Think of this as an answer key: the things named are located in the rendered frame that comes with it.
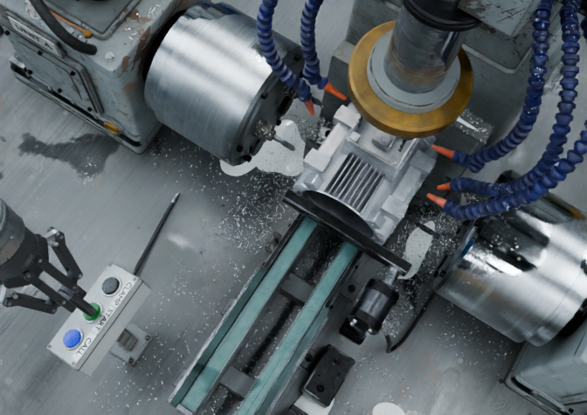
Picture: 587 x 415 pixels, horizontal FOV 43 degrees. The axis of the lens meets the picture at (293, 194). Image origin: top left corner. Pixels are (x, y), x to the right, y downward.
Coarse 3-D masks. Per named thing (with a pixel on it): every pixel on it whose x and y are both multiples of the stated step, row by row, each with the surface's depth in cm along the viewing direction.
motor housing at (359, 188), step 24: (336, 144) 130; (336, 168) 127; (360, 168) 126; (408, 168) 130; (312, 192) 136; (336, 192) 124; (360, 192) 123; (384, 192) 127; (408, 192) 128; (336, 216) 139; (360, 216) 124; (384, 216) 128; (384, 240) 129
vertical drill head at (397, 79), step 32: (448, 0) 81; (384, 32) 108; (416, 32) 89; (448, 32) 87; (352, 64) 106; (384, 64) 102; (416, 64) 95; (448, 64) 96; (352, 96) 106; (384, 96) 102; (416, 96) 102; (448, 96) 103; (384, 128) 105; (416, 128) 103
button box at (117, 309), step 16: (112, 272) 122; (128, 272) 121; (96, 288) 121; (128, 288) 119; (144, 288) 122; (112, 304) 118; (128, 304) 120; (80, 320) 118; (96, 320) 117; (112, 320) 118; (128, 320) 121; (96, 336) 116; (112, 336) 119; (64, 352) 116; (80, 352) 115; (96, 352) 117; (80, 368) 116
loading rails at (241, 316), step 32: (288, 256) 138; (352, 256) 139; (256, 288) 138; (288, 288) 144; (320, 288) 137; (352, 288) 147; (224, 320) 132; (256, 320) 136; (320, 320) 134; (224, 352) 132; (288, 352) 133; (192, 384) 132; (224, 384) 137; (256, 384) 131
